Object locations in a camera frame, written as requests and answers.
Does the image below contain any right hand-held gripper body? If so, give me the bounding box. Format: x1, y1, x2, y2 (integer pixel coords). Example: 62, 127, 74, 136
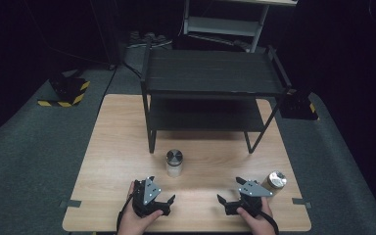
225, 180, 274, 218

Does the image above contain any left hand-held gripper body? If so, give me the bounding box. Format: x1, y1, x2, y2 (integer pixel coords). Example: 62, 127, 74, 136
132, 176, 172, 218

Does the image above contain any silver metal can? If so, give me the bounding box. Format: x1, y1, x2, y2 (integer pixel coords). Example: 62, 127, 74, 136
260, 170, 288, 197

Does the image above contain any glass jar with white powder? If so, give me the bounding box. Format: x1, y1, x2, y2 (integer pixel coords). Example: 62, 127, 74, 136
164, 149, 184, 178

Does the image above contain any black two-tier shelf rack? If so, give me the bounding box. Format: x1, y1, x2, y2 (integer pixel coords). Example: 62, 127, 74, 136
139, 43, 294, 155

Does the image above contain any person's right hand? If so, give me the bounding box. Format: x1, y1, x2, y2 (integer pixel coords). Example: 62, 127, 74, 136
236, 197, 277, 235

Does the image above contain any person's left hand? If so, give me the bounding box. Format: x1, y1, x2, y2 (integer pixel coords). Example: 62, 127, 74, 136
117, 181, 165, 235

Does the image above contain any grey tape piece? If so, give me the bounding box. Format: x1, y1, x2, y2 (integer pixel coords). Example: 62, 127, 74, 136
59, 198, 83, 210
291, 197, 313, 210

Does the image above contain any black stand base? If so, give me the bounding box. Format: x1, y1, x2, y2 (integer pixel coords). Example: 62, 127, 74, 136
278, 88, 320, 121

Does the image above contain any yellow-black striped stand base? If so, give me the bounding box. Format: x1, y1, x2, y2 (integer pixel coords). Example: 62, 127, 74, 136
36, 72, 91, 109

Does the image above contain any white metal stand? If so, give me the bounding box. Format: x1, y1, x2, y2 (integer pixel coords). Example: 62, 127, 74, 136
182, 0, 299, 54

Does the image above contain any black wrist strap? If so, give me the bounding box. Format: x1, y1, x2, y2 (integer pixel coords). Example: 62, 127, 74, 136
259, 210, 280, 235
116, 192, 135, 233

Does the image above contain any black cable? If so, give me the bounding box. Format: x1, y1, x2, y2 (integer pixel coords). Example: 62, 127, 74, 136
121, 61, 144, 80

